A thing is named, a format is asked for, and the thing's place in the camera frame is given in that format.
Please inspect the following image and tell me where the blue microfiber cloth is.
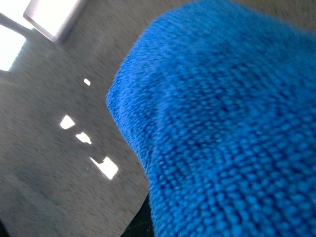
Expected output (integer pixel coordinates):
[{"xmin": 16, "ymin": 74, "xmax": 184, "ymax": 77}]
[{"xmin": 107, "ymin": 0, "xmax": 316, "ymax": 237}]

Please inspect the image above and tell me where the white towel rack stand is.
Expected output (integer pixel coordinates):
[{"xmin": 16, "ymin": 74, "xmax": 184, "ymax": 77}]
[{"xmin": 23, "ymin": 0, "xmax": 87, "ymax": 43}]

